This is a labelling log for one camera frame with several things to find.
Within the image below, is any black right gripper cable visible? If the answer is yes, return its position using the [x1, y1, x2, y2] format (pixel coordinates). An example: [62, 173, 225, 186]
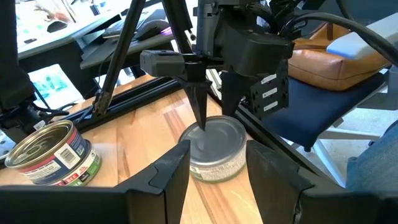
[287, 11, 398, 68]

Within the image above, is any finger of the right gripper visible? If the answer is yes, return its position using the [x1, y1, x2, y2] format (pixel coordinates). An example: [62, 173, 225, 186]
[220, 70, 249, 118]
[182, 77, 214, 131]

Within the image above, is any white green box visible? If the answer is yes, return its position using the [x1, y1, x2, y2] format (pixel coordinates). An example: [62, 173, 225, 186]
[27, 63, 86, 110]

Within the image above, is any blue office chair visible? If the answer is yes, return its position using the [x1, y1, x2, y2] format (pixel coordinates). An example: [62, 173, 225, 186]
[261, 71, 386, 187]

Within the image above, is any salmon can blue label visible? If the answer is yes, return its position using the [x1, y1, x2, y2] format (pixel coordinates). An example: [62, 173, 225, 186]
[4, 119, 91, 186]

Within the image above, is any black computer mouse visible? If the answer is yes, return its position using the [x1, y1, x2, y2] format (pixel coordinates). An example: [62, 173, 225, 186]
[133, 19, 171, 41]

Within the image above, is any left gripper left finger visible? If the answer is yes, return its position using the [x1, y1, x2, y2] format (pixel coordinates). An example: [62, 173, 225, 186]
[124, 139, 192, 224]

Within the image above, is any person's leg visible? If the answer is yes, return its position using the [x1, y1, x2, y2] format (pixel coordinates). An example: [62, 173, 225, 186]
[345, 121, 398, 194]

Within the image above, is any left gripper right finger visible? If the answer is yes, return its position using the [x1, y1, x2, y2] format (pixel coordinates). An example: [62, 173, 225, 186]
[246, 139, 315, 224]

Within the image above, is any pale blue pad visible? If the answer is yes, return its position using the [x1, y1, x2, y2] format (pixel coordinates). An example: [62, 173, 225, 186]
[326, 12, 398, 62]

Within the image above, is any black keyboard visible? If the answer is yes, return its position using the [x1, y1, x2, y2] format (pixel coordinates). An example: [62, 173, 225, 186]
[102, 17, 150, 40]

